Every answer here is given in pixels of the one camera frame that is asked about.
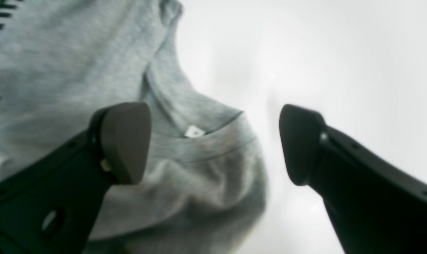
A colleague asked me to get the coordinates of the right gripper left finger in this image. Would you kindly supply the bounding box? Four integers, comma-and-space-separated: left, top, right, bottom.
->
0, 102, 152, 254

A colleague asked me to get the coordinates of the grey T-shirt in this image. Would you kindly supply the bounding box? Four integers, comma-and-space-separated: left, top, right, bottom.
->
0, 0, 266, 254

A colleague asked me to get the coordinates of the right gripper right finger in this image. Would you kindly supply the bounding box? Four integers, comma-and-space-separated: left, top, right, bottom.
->
279, 104, 427, 254

